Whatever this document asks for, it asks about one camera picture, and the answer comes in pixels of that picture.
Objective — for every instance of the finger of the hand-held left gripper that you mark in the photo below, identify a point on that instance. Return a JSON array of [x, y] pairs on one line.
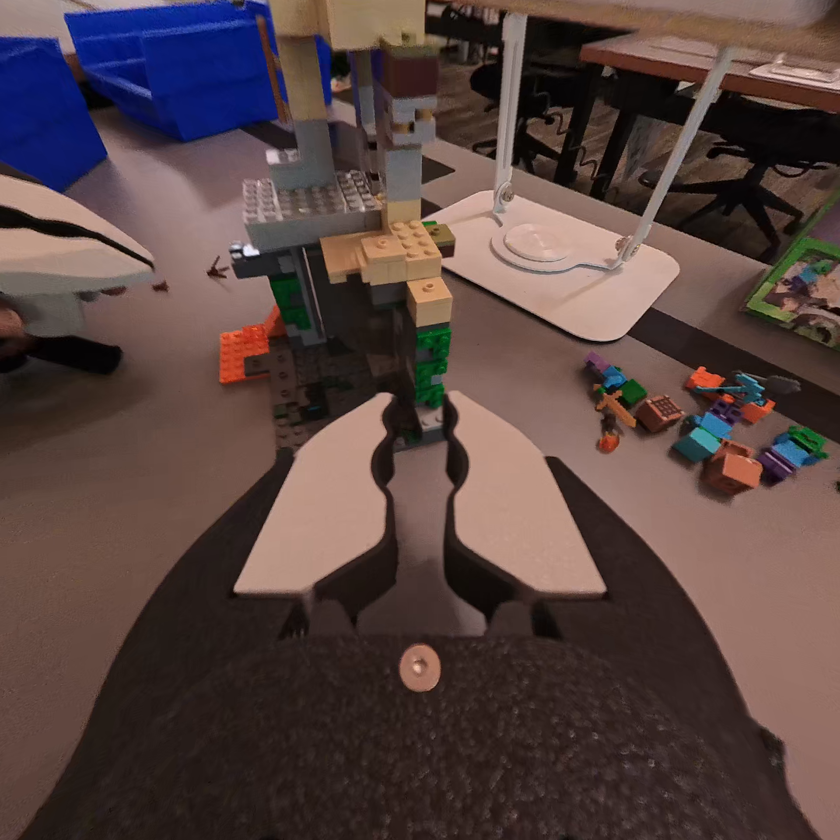
[[59, 210], [59, 262]]

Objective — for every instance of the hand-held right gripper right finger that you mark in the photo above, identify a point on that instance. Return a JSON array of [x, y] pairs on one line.
[[518, 518]]

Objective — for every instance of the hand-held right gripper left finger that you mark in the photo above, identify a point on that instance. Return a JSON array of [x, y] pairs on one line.
[[315, 512]]

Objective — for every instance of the blue storage bin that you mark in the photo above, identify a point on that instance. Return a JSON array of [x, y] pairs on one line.
[[39, 111], [197, 79]]

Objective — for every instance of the toy brick tower build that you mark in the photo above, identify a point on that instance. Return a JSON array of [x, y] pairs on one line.
[[341, 315]]

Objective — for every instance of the person's left hand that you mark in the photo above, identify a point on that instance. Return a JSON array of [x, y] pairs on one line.
[[10, 328]]

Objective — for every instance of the pile of colourful toy figures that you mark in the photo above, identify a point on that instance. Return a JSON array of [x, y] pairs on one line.
[[699, 443]]

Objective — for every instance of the white book stand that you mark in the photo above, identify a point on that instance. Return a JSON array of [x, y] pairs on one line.
[[577, 289]]

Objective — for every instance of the green toy set box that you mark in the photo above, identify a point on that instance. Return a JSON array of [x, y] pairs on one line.
[[800, 289]]

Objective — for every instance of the black office chair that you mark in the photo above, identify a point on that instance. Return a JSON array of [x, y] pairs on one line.
[[741, 131], [525, 98]]

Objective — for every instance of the brown wooden table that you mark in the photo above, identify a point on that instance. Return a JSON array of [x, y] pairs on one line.
[[689, 65]]

